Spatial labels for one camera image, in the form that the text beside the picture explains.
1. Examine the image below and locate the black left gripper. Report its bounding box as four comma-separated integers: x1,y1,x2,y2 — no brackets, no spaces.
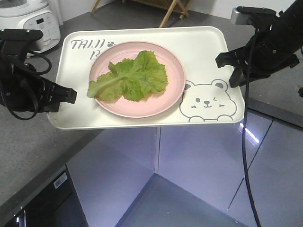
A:
0,54,77,113

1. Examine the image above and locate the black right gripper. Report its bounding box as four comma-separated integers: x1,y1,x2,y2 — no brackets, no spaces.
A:
215,14,300,88

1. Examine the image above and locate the cream bear serving tray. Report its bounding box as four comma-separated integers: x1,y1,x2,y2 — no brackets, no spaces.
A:
48,26,244,130

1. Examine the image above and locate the green lettuce leaf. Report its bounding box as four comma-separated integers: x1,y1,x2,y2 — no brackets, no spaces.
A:
87,50,168,102

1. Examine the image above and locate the pink round plate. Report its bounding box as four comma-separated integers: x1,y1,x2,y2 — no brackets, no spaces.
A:
87,41,186,118

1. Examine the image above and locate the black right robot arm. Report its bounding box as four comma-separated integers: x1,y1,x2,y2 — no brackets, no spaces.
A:
215,0,303,87

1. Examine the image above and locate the wooden folding rack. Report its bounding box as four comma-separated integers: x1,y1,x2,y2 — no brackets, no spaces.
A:
91,0,192,28

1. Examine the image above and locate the black disinfection cabinet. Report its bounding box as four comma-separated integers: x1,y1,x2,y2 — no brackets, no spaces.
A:
0,165,88,227

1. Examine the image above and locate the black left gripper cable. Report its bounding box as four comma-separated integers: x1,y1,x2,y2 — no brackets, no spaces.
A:
3,49,53,121

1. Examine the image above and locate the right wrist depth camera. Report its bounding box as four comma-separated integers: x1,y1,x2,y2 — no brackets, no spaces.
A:
230,6,276,25

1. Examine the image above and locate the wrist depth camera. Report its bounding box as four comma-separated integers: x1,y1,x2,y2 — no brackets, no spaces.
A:
0,28,44,54
230,6,276,25

